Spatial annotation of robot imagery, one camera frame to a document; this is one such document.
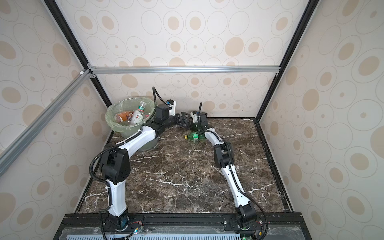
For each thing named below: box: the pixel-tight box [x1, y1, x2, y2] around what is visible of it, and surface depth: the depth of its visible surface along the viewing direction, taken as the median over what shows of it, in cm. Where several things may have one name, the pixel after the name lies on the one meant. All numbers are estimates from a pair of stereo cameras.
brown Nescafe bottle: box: [114, 111, 134, 123], surface depth 91 cm
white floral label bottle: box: [131, 100, 147, 126], surface depth 94 cm
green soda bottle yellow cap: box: [184, 132, 206, 142], surface depth 107 cm
